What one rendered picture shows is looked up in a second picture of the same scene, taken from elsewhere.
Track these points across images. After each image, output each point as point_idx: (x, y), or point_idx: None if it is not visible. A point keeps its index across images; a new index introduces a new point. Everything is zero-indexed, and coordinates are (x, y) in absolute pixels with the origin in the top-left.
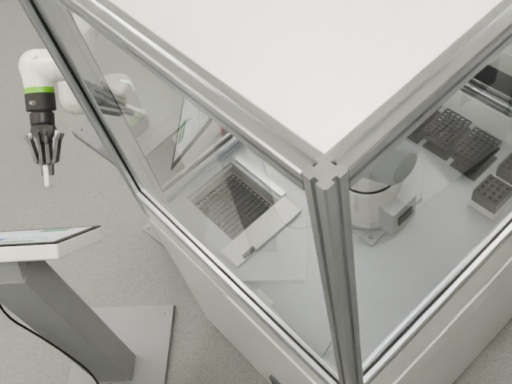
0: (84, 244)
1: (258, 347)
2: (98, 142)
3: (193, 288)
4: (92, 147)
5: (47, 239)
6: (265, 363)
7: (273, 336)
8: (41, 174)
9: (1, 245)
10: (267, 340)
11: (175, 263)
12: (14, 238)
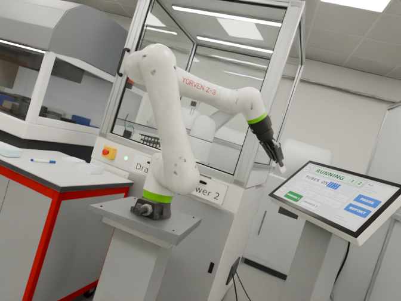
0: None
1: (243, 228)
2: (182, 224)
3: (221, 266)
4: (189, 229)
5: (309, 169)
6: (235, 253)
7: (263, 176)
8: (283, 165)
9: (334, 166)
10: (256, 194)
11: (226, 246)
12: (323, 182)
